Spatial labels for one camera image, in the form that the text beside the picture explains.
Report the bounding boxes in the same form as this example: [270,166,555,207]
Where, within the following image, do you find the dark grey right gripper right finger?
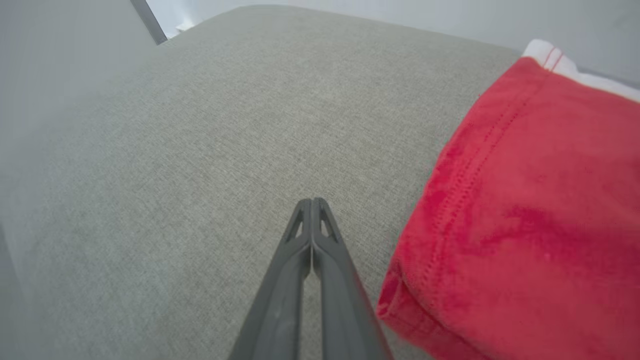
[310,197,396,360]

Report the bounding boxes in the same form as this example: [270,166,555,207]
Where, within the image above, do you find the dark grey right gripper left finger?
[227,198,314,360]

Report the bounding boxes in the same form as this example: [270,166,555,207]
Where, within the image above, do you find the red shorts with white stripe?
[375,38,640,360]

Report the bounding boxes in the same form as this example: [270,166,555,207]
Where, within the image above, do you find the white and black baseboard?
[130,0,202,46]

